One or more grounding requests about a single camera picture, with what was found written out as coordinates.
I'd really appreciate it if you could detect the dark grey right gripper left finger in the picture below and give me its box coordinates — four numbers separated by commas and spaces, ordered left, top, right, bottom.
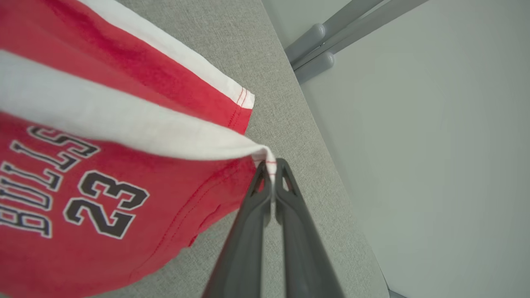
202, 161, 274, 298

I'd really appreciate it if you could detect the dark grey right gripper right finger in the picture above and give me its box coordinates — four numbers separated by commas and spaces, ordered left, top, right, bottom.
273, 158, 344, 298

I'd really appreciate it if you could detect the red white Bulls jersey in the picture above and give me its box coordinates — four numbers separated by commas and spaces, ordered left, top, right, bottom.
0, 0, 277, 298

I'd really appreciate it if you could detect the grey double partition post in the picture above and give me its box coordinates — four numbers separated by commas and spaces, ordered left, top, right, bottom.
285, 0, 429, 85

